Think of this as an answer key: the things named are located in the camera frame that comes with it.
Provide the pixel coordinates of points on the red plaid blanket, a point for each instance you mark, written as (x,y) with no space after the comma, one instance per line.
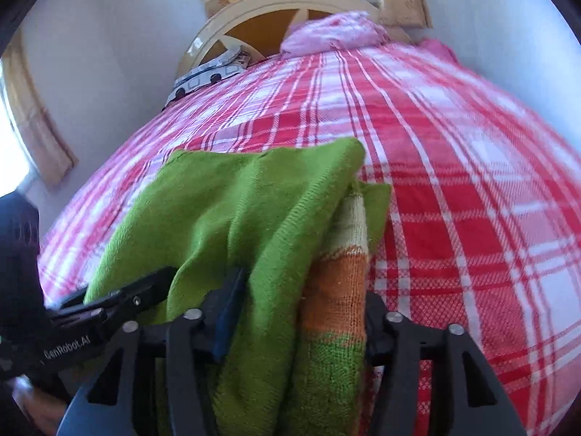
(454,190)

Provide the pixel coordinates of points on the green knitted sweater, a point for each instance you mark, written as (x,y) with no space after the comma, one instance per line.
(254,218)

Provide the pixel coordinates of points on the grey patterned pillow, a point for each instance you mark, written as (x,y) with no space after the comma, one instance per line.
(204,77)

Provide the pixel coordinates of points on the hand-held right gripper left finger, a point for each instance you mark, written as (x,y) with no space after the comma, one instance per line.
(227,322)

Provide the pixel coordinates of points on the cream wooden bed headboard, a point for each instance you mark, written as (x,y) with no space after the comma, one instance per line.
(213,38)

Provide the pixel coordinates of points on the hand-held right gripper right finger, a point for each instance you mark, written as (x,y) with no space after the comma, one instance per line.
(376,340)

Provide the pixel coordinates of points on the pink pillow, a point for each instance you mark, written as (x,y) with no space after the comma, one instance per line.
(336,32)

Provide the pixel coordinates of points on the pink bed sheet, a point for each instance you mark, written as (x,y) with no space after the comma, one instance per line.
(435,47)

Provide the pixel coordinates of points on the bright window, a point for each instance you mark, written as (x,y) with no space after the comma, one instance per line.
(11,159)

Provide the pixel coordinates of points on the person's left hand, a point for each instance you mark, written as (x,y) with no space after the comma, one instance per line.
(34,402)

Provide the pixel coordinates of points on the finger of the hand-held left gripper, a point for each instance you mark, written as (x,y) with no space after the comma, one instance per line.
(136,290)

